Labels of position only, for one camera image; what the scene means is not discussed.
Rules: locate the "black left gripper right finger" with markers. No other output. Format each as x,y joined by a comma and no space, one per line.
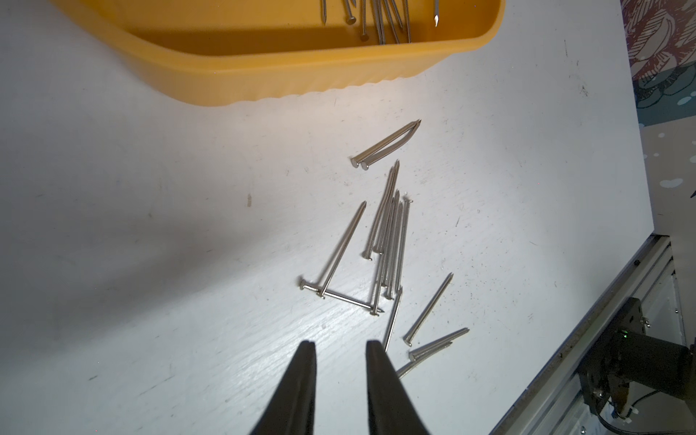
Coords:
390,410

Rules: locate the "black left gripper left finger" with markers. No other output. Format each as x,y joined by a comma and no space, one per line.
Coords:
291,409

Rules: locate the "steel nail long diagonal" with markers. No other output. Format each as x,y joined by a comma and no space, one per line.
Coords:
408,338

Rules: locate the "steel nail pile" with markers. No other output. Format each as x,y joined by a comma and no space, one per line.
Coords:
383,241

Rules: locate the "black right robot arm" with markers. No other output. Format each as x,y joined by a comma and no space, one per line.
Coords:
624,353

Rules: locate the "yellow plastic storage box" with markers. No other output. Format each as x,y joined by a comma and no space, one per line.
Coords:
215,53

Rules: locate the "steel nail bottom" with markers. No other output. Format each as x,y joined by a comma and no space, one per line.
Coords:
422,353

